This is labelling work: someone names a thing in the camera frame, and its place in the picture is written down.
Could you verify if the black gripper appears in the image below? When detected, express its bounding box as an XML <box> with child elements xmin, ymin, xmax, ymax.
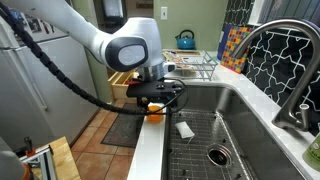
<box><xmin>137</xmin><ymin>95</ymin><xmax>173</xmax><ymax>116</ymax></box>

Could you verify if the small orange bowl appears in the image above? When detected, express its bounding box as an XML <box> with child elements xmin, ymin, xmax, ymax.
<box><xmin>145</xmin><ymin>104</ymin><xmax>165</xmax><ymax>123</ymax></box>

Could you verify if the white sponge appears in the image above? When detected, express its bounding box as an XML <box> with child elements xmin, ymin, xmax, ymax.
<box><xmin>174</xmin><ymin>120</ymin><xmax>196</xmax><ymax>140</ymax></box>

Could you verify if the dark floor mat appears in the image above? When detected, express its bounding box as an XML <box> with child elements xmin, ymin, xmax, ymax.
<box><xmin>100</xmin><ymin>102</ymin><xmax>145</xmax><ymax>149</ymax></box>

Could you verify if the open wooden drawer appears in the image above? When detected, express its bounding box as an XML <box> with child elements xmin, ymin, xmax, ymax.
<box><xmin>107</xmin><ymin>69</ymin><xmax>145</xmax><ymax>101</ymax></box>

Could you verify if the teal kettle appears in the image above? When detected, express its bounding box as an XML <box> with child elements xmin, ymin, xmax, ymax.
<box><xmin>174</xmin><ymin>29</ymin><xmax>197</xmax><ymax>51</ymax></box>

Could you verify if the sink drain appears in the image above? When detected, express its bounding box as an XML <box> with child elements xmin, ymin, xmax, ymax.
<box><xmin>206</xmin><ymin>143</ymin><xmax>233</xmax><ymax>167</ymax></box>

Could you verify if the blue cutting board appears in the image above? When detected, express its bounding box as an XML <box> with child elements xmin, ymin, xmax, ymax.
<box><xmin>216</xmin><ymin>23</ymin><xmax>232</xmax><ymax>61</ymax></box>

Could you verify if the colourful checkered board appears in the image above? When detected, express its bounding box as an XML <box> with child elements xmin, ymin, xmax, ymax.
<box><xmin>220</xmin><ymin>26</ymin><xmax>255</xmax><ymax>75</ymax></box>

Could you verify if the stainless steel sink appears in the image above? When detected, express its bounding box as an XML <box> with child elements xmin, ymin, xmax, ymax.
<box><xmin>161</xmin><ymin>82</ymin><xmax>306</xmax><ymax>180</ymax></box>

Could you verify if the white refrigerator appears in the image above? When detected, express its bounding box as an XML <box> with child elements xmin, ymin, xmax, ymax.
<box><xmin>0</xmin><ymin>12</ymin><xmax>101</xmax><ymax>152</ymax></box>

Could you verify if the red black clamp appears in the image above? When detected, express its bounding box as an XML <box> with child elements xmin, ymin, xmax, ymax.
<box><xmin>22</xmin><ymin>136</ymin><xmax>36</xmax><ymax>158</ymax></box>

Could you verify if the curved steel faucet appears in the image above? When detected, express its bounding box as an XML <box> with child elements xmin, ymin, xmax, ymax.
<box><xmin>231</xmin><ymin>18</ymin><xmax>320</xmax><ymax>132</ymax></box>

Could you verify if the tall green soap bottle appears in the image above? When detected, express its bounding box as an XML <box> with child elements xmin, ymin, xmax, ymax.
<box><xmin>302</xmin><ymin>122</ymin><xmax>320</xmax><ymax>173</ymax></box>

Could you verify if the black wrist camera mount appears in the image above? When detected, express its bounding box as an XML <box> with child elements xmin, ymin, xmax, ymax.
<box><xmin>125</xmin><ymin>79</ymin><xmax>186</xmax><ymax>100</ymax></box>

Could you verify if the metal wire dish rack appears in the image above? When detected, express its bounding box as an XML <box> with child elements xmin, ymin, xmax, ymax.
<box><xmin>161</xmin><ymin>49</ymin><xmax>219</xmax><ymax>82</ymax></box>

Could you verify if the wire sink grid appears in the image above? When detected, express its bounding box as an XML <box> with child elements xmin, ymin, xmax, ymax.
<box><xmin>167</xmin><ymin>108</ymin><xmax>255</xmax><ymax>180</ymax></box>

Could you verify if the white wall switch plate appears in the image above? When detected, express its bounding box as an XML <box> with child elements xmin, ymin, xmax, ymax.
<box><xmin>160</xmin><ymin>6</ymin><xmax>169</xmax><ymax>21</ymax></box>

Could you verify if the wooden cart with aluminium rail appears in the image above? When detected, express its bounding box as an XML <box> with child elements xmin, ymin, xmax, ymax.
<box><xmin>19</xmin><ymin>135</ymin><xmax>82</xmax><ymax>180</ymax></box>

